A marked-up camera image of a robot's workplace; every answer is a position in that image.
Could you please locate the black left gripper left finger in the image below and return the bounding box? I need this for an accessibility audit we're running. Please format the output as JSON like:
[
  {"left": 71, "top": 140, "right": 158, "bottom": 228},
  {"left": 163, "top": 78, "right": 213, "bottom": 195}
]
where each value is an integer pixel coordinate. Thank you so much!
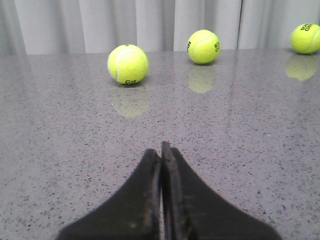
[{"left": 57, "top": 149, "right": 161, "bottom": 240}]

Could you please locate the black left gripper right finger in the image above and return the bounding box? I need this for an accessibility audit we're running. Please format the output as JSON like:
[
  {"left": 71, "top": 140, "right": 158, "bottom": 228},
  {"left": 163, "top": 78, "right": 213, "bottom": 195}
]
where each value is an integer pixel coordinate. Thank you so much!
[{"left": 161, "top": 141, "right": 281, "bottom": 240}]

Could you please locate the far left yellow tennis ball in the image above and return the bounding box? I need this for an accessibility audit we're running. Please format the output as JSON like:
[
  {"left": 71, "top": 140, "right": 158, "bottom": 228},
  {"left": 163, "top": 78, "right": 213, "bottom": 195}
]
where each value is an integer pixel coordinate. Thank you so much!
[{"left": 107, "top": 44, "right": 149, "bottom": 85}]

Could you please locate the yellow tennis ball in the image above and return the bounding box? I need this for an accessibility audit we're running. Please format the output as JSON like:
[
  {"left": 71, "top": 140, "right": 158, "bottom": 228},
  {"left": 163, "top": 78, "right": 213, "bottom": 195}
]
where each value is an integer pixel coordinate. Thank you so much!
[
  {"left": 107, "top": 44, "right": 149, "bottom": 85},
  {"left": 290, "top": 23, "right": 320, "bottom": 54}
]

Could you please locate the tennis ball with Roland Garros print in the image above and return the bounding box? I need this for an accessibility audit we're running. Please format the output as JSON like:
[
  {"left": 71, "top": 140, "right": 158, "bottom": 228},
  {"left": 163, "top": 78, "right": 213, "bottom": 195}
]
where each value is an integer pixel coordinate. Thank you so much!
[{"left": 187, "top": 29, "right": 221, "bottom": 65}]

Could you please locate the centre yellow tennis ball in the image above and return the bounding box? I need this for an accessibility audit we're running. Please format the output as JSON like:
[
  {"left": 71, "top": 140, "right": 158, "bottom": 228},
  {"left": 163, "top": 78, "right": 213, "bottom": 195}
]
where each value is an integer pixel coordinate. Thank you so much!
[{"left": 290, "top": 23, "right": 320, "bottom": 54}]

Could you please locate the pale grey curtain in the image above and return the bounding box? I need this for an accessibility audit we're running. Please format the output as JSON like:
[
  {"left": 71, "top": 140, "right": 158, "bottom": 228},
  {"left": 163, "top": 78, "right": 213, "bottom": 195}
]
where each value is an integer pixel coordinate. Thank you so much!
[{"left": 0, "top": 0, "right": 320, "bottom": 55}]

